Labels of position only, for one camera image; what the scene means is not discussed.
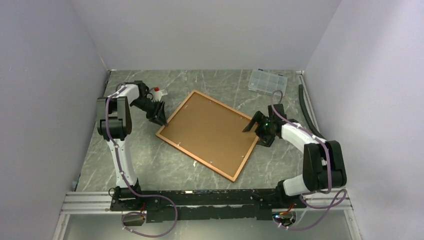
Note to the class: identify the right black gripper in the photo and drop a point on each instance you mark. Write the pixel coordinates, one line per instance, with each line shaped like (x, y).
(264, 140)

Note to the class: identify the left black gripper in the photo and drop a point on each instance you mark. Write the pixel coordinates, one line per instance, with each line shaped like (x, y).
(160, 118)

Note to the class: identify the brown backing board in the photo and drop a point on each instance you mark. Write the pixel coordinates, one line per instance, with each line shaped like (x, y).
(211, 133)

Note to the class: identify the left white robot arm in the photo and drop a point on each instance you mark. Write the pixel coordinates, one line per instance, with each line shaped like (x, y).
(114, 124)

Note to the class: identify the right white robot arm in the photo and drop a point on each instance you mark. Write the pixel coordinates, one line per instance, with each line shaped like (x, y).
(323, 165)

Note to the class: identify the clear plastic organizer box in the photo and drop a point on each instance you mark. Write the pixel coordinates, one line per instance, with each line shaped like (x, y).
(266, 83)

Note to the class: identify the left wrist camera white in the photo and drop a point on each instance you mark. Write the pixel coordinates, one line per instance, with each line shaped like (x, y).
(158, 93)

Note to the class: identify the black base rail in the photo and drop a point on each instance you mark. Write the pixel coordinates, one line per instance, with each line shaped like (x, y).
(184, 205)

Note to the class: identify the aluminium extrusion rail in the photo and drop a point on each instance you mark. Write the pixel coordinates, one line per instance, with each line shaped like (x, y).
(86, 203)

